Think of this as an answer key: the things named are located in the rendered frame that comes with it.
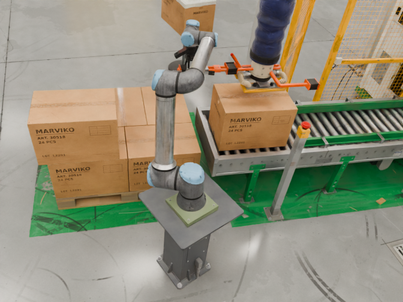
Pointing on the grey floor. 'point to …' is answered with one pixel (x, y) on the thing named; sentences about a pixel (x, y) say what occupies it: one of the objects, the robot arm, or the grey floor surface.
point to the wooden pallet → (72, 202)
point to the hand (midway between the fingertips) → (186, 69)
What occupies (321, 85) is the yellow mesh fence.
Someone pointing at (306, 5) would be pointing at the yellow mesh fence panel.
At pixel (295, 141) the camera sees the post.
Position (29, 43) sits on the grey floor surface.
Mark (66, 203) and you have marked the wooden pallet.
